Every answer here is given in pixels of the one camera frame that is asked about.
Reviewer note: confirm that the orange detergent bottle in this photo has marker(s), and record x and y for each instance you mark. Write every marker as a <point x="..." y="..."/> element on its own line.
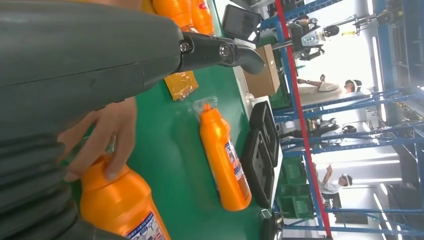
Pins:
<point x="202" y="16"/>
<point x="222" y="159"/>
<point x="172" y="11"/>
<point x="112" y="202"/>

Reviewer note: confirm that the brown cardboard box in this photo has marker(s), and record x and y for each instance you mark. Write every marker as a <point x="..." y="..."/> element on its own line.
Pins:
<point x="265" y="76"/>

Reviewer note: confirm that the humanoid robot on stand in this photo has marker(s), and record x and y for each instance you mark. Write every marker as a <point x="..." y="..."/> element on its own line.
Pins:
<point x="308" y="36"/>

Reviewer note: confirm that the person with white headset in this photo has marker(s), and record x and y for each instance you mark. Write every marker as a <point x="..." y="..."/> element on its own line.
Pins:
<point x="324" y="89"/>
<point x="331" y="187"/>
<point x="318" y="130"/>

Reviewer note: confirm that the black tablet on stand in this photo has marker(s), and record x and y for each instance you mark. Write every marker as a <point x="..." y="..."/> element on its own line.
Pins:
<point x="240" y="21"/>

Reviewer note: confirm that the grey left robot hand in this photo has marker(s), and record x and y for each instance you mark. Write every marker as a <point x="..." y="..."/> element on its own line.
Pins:
<point x="82" y="59"/>

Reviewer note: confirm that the black foam-lined open case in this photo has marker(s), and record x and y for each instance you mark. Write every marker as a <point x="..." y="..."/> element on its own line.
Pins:
<point x="261" y="159"/>

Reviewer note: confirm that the blue metal shelving rack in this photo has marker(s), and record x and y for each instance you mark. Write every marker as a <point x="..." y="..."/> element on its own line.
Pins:
<point x="364" y="145"/>

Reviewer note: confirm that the yellow plastic sheet mat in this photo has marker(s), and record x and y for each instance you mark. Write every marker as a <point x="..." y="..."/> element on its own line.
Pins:
<point x="180" y="84"/>

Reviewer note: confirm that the red metal post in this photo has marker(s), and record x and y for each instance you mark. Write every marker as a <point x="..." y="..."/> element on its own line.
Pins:
<point x="300" y="109"/>

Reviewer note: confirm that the small white plastic piece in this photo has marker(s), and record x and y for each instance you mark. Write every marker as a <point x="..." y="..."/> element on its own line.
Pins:
<point x="250" y="97"/>

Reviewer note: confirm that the black remote controller with screen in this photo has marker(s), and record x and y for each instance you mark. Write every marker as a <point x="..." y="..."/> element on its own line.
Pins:
<point x="273" y="228"/>

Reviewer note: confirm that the green plastic crate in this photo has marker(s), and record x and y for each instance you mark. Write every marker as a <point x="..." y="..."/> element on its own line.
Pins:
<point x="294" y="170"/>
<point x="294" y="203"/>
<point x="280" y="96"/>

